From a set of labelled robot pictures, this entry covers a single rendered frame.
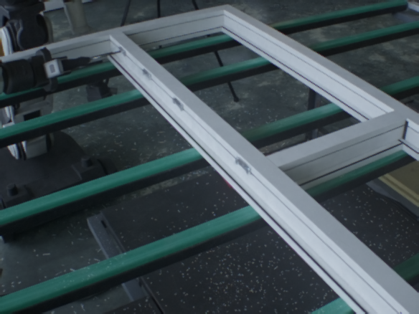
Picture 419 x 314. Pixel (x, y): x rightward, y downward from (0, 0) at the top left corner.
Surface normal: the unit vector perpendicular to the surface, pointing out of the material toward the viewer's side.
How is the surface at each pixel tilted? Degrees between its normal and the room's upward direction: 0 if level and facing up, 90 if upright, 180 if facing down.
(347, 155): 90
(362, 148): 90
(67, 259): 0
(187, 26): 90
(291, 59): 90
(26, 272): 0
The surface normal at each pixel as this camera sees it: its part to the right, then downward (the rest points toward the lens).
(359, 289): -0.87, 0.29
